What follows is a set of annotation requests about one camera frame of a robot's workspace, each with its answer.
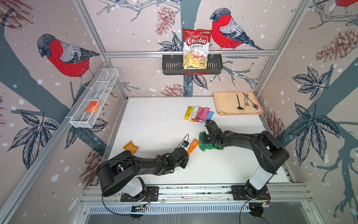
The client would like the green microfibre cloth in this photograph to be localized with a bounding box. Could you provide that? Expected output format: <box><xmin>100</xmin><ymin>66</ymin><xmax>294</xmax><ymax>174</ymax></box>
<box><xmin>199</xmin><ymin>132</ymin><xmax>224</xmax><ymax>151</ymax></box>

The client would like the light blue toothpaste tube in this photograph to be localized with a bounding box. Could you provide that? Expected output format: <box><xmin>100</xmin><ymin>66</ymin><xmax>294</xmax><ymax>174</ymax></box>
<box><xmin>207</xmin><ymin>111</ymin><xmax>214</xmax><ymax>120</ymax></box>

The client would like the orange toothpaste tube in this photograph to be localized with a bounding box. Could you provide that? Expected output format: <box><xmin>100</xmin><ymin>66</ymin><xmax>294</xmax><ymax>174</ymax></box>
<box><xmin>187</xmin><ymin>139</ymin><xmax>200</xmax><ymax>155</ymax></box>

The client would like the light pink toothpaste tube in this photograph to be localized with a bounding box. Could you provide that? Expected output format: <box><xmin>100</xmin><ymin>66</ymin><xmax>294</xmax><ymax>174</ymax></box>
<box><xmin>200</xmin><ymin>107</ymin><xmax>210</xmax><ymax>120</ymax></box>

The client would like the dark pink toothpaste tube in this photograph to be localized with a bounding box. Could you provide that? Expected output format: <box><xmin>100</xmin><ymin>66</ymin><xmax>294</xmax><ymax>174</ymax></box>
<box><xmin>195</xmin><ymin>107</ymin><xmax>204</xmax><ymax>121</ymax></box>

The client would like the white orange-capped toothpaste tube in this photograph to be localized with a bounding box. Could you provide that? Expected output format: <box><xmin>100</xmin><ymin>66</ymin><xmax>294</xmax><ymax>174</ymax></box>
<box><xmin>190</xmin><ymin>105</ymin><xmax>199</xmax><ymax>122</ymax></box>

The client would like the yellow toothpaste tube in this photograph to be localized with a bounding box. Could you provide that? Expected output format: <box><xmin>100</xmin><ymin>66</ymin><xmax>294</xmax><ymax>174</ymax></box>
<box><xmin>184</xmin><ymin>106</ymin><xmax>194</xmax><ymax>120</ymax></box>

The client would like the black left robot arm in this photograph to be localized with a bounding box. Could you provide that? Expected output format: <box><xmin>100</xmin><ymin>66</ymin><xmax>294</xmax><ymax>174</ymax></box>
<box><xmin>96</xmin><ymin>140</ymin><xmax>189</xmax><ymax>197</ymax></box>

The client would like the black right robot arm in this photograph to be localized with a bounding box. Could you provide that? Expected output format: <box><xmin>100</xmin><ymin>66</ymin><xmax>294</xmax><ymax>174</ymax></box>
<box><xmin>202</xmin><ymin>120</ymin><xmax>290</xmax><ymax>199</ymax></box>

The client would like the beige cloth mat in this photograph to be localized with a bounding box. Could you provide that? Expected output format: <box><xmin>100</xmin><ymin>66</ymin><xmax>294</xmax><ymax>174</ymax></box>
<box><xmin>213</xmin><ymin>91</ymin><xmax>263</xmax><ymax>116</ymax></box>

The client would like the black ladle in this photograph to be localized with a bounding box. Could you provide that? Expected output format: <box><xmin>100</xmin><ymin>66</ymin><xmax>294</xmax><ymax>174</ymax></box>
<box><xmin>236</xmin><ymin>94</ymin><xmax>244</xmax><ymax>111</ymax></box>

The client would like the purple spoon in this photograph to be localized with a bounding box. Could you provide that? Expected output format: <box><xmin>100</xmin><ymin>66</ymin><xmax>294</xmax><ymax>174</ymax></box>
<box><xmin>247</xmin><ymin>96</ymin><xmax>259</xmax><ymax>110</ymax></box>

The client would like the orange snack wrapper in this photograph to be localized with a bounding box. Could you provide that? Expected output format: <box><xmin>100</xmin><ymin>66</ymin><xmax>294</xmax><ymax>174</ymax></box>
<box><xmin>123</xmin><ymin>141</ymin><xmax>139</xmax><ymax>155</ymax></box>

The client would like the red cassava chips bag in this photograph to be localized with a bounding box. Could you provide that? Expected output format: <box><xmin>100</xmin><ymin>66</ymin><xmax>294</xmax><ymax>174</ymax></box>
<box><xmin>183</xmin><ymin>29</ymin><xmax>211</xmax><ymax>70</ymax></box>

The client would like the orange packet in basket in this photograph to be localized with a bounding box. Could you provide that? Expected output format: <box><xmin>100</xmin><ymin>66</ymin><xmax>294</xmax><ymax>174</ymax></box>
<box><xmin>86</xmin><ymin>101</ymin><xmax>101</xmax><ymax>113</ymax></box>

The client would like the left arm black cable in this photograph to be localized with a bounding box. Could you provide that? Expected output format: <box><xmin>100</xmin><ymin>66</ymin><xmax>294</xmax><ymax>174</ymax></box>
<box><xmin>101</xmin><ymin>133</ymin><xmax>190</xmax><ymax>218</ymax></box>

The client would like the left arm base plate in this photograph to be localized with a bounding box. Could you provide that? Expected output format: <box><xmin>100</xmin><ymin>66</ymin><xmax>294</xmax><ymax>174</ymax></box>
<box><xmin>120</xmin><ymin>186</ymin><xmax>159</xmax><ymax>202</ymax></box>

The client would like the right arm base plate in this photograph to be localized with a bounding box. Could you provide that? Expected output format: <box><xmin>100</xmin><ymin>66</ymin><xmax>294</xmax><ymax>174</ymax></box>
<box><xmin>231</xmin><ymin>184</ymin><xmax>271</xmax><ymax>201</ymax></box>

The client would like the black wall basket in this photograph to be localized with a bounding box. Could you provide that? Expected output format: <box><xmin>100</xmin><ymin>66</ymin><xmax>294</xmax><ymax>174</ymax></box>
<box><xmin>162</xmin><ymin>54</ymin><xmax>223</xmax><ymax>75</ymax></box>

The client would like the aluminium front rail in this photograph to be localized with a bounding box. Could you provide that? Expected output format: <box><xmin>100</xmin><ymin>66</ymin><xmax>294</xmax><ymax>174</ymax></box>
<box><xmin>79</xmin><ymin>182</ymin><xmax>311</xmax><ymax>205</ymax></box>

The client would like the white wire shelf basket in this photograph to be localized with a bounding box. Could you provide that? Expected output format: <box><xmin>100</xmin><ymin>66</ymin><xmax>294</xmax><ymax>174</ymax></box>
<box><xmin>70</xmin><ymin>68</ymin><xmax>119</xmax><ymax>128</ymax></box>

